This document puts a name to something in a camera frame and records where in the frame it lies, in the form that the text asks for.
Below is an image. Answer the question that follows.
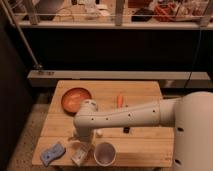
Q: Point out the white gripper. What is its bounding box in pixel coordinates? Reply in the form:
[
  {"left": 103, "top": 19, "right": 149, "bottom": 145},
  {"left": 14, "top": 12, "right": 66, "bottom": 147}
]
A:
[{"left": 69, "top": 127, "right": 94, "bottom": 143}]

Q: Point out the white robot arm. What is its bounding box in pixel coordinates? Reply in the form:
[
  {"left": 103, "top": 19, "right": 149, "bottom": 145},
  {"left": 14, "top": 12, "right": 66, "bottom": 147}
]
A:
[{"left": 73, "top": 92, "right": 213, "bottom": 171}]

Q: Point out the orange ceramic bowl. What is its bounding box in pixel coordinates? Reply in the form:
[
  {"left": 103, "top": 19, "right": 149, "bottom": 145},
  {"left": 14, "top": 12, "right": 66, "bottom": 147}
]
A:
[{"left": 61, "top": 87, "right": 92, "bottom": 115}]

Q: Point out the clear plastic cup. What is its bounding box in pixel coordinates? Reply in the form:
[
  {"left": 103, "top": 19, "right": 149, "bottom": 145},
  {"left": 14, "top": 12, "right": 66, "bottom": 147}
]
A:
[{"left": 93, "top": 142, "right": 116, "bottom": 167}]

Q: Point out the blue sponge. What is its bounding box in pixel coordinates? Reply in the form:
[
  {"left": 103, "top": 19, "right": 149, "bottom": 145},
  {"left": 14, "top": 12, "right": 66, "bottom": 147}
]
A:
[{"left": 40, "top": 142, "right": 66, "bottom": 167}]

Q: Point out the black remote bar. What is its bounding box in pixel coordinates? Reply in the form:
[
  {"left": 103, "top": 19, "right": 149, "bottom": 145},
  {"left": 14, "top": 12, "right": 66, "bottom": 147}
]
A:
[{"left": 123, "top": 127, "right": 130, "bottom": 134}]

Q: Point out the orange carrot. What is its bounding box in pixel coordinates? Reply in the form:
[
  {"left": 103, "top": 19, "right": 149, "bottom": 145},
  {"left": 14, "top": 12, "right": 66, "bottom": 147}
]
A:
[{"left": 117, "top": 94, "right": 123, "bottom": 108}]

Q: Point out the wooden table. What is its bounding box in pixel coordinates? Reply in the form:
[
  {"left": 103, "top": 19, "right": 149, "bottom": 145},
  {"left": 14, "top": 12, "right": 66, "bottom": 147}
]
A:
[{"left": 32, "top": 81, "right": 173, "bottom": 167}]

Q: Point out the white shelf ledge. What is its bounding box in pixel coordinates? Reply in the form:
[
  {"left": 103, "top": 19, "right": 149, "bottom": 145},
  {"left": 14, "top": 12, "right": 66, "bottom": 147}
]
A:
[{"left": 27, "top": 70, "right": 213, "bottom": 89}]

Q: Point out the metal stand pole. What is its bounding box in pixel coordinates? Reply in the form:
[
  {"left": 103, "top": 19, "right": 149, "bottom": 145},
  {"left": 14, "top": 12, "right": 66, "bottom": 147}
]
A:
[{"left": 2, "top": 0, "right": 55, "bottom": 76}]

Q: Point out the upper cluttered shelf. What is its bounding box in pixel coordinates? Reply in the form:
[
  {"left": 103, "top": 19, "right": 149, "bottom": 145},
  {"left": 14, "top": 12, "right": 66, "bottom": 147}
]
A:
[{"left": 5, "top": 0, "right": 213, "bottom": 30}]

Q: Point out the black cable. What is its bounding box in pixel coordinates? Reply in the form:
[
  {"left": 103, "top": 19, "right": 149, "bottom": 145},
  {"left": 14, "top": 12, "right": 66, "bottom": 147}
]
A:
[{"left": 184, "top": 26, "right": 203, "bottom": 90}]

